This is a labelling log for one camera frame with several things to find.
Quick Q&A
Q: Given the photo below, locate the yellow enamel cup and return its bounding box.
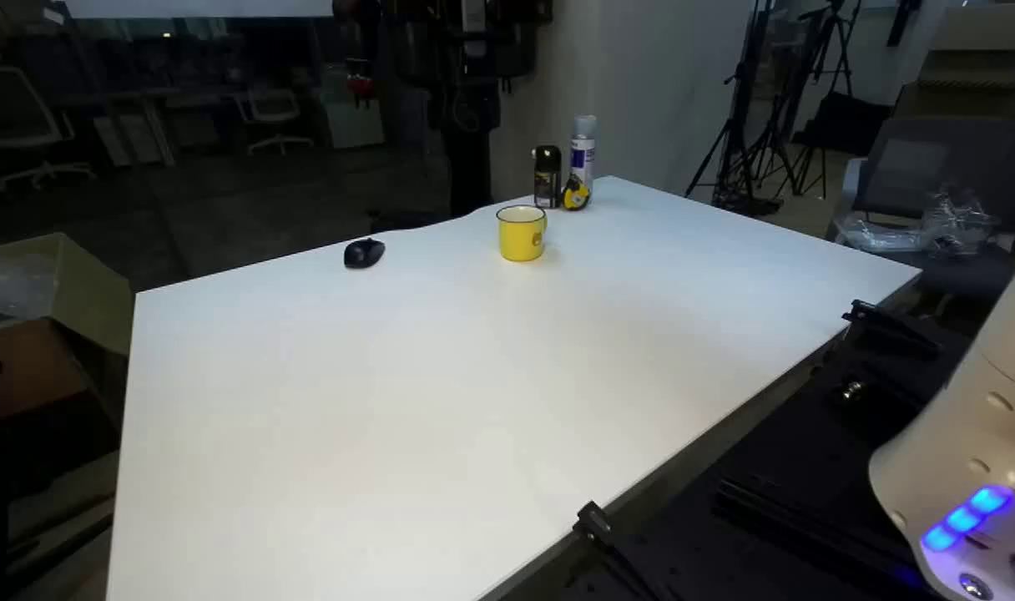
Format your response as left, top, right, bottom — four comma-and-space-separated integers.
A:
494, 199, 552, 266

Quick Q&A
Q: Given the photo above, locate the black and orange device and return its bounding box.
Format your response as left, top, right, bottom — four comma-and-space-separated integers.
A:
528, 144, 564, 214

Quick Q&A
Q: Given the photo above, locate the black computer mouse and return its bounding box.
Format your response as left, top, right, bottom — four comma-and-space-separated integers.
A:
339, 234, 391, 272

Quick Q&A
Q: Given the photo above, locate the black table clamp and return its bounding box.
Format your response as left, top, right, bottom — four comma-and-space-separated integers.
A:
570, 497, 671, 601
842, 298, 944, 360

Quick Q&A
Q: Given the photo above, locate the white office chair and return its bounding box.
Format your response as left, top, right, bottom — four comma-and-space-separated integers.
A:
0, 63, 101, 194
235, 84, 323, 161

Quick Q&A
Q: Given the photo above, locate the clear plastic bag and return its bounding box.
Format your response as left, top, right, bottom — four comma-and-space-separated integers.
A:
836, 184, 1015, 260

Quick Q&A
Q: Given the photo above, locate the cardboard box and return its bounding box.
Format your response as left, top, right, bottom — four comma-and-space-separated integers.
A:
0, 229, 138, 420

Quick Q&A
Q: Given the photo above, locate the grey armchair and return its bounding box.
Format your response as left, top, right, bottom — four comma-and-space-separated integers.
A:
831, 113, 1015, 299

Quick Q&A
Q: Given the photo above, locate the black metal rail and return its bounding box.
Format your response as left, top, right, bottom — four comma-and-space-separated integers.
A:
707, 475, 929, 595

